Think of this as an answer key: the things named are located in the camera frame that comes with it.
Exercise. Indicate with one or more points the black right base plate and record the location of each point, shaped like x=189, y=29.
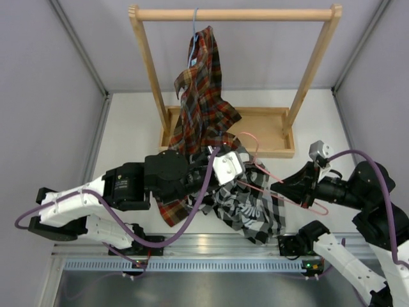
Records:
x=293, y=247

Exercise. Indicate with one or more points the grey slotted cable duct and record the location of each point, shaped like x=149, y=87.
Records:
x=189, y=265

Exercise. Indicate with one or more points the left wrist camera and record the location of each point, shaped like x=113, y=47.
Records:
x=228, y=167

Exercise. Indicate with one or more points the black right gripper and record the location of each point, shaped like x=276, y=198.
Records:
x=303, y=186

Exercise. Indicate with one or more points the brown red plaid shirt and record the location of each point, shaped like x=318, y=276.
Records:
x=205, y=117

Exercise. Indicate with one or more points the wooden clothes rack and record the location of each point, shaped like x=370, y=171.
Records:
x=272, y=126

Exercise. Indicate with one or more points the aluminium mounting rail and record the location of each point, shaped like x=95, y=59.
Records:
x=212, y=246

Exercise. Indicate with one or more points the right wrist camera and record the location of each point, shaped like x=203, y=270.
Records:
x=320, y=152

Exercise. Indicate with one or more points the blue wire hanger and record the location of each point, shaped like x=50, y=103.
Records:
x=194, y=37

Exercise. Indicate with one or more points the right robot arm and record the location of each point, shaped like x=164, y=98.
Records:
x=383, y=226

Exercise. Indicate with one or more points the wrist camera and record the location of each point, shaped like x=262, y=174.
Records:
x=228, y=167
x=320, y=152

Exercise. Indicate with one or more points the black white checkered shirt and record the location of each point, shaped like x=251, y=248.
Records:
x=245, y=206

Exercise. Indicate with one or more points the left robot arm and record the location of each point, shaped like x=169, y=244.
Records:
x=91, y=211

